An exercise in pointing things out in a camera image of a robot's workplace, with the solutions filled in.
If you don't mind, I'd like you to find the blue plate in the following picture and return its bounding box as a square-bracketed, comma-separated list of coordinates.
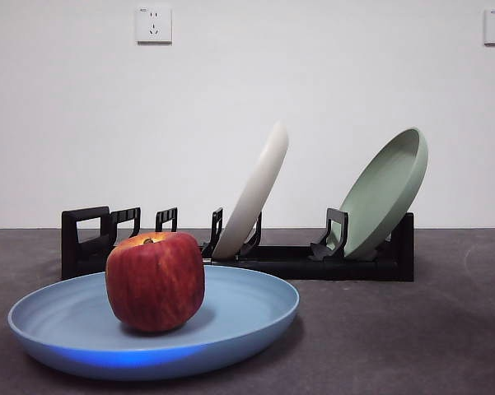
[7, 263, 301, 382]

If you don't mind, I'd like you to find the red apple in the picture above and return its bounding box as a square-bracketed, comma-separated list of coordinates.
[105, 230, 206, 333]

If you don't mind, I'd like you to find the white plate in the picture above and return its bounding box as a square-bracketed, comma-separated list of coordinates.
[211, 120, 290, 261]

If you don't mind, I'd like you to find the black plate rack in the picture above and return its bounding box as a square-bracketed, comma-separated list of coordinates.
[60, 205, 416, 283]

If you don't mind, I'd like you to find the green plate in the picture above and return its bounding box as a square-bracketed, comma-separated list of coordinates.
[337, 127, 430, 262]

